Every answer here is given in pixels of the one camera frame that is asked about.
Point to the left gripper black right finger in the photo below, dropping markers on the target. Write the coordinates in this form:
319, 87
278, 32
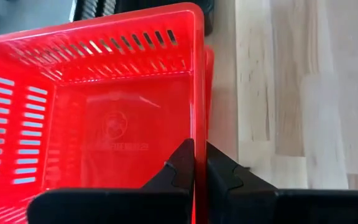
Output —
235, 196

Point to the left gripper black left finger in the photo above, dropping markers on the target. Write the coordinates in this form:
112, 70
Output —
182, 168

